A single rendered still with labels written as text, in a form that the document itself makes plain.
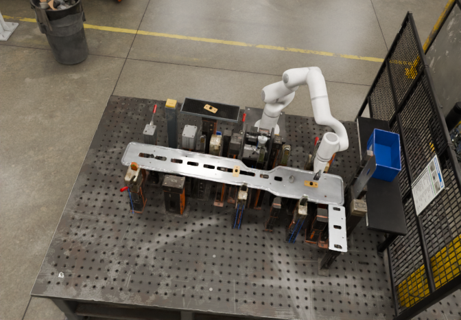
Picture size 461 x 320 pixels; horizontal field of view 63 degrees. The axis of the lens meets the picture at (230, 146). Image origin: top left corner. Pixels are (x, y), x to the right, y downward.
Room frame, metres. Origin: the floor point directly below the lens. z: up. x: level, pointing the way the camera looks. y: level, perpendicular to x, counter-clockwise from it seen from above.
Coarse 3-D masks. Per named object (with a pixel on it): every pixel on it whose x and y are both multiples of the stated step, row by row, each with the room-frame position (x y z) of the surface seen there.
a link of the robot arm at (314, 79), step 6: (312, 72) 1.65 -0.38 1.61; (318, 72) 1.65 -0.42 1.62; (306, 78) 1.65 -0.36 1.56; (312, 78) 1.61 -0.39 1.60; (318, 78) 1.61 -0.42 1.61; (312, 84) 1.59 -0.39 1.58; (318, 84) 1.58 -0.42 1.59; (324, 84) 1.60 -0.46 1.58; (312, 90) 1.57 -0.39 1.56; (318, 90) 1.56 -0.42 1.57; (324, 90) 1.57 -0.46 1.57; (312, 96) 1.55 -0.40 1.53; (318, 96) 1.53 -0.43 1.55
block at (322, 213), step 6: (318, 210) 1.19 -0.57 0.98; (324, 210) 1.20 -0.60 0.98; (312, 216) 1.20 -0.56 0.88; (318, 216) 1.15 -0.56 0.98; (324, 216) 1.15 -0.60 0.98; (312, 222) 1.16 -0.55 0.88; (318, 222) 1.12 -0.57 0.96; (324, 222) 1.12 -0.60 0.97; (312, 228) 1.12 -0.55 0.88; (318, 228) 1.12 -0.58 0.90; (306, 234) 1.16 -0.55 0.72; (312, 234) 1.12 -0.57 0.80; (318, 234) 1.13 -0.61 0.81; (306, 240) 1.12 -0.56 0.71; (312, 240) 1.12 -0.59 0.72
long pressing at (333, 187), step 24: (144, 144) 1.49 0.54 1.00; (144, 168) 1.31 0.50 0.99; (168, 168) 1.33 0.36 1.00; (192, 168) 1.35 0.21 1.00; (216, 168) 1.38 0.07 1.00; (240, 168) 1.40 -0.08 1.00; (288, 168) 1.45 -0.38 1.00; (288, 192) 1.27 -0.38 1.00; (312, 192) 1.30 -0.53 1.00; (336, 192) 1.32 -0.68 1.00
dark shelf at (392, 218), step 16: (368, 128) 1.87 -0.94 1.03; (384, 128) 1.89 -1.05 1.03; (368, 192) 1.33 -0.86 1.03; (384, 192) 1.35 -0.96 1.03; (400, 192) 1.36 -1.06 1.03; (368, 208) 1.22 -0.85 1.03; (384, 208) 1.23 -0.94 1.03; (400, 208) 1.25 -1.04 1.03; (368, 224) 1.11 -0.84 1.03; (384, 224) 1.13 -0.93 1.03; (400, 224) 1.14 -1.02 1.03
